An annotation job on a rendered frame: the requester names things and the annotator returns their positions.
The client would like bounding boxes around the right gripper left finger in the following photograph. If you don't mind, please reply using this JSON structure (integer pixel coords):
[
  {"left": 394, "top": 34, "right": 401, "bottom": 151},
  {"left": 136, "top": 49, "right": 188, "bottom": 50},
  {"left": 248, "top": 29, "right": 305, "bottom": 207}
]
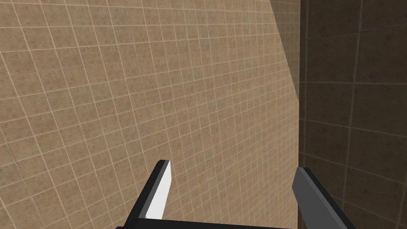
[{"left": 126, "top": 159, "right": 172, "bottom": 220}]

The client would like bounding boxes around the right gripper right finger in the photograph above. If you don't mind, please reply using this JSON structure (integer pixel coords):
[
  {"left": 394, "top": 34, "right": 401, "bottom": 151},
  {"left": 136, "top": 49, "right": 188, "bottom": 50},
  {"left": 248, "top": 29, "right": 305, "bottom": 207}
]
[{"left": 292, "top": 167, "right": 357, "bottom": 229}]

